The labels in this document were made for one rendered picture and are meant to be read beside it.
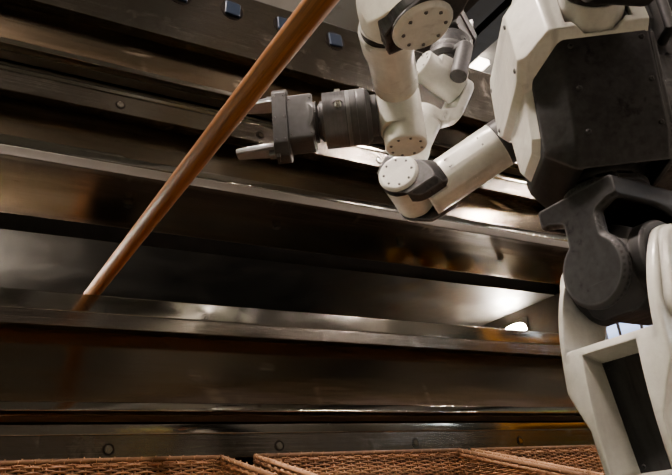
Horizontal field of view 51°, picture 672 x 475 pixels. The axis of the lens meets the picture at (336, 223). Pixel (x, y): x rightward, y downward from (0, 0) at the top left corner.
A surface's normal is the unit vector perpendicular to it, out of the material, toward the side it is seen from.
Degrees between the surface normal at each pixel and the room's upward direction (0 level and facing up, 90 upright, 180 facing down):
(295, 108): 90
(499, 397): 70
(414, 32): 164
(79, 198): 171
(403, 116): 89
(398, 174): 82
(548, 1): 83
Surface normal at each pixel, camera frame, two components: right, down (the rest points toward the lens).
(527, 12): -0.77, -0.28
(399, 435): 0.50, -0.39
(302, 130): -0.08, -0.40
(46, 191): 0.16, 0.84
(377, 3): -0.78, 0.00
